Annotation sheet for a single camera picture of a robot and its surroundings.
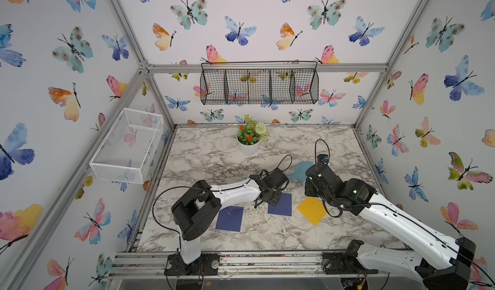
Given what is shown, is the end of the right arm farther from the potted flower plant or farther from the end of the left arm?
the potted flower plant

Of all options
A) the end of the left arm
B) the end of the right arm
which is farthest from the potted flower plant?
the end of the right arm

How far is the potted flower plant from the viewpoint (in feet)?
3.20
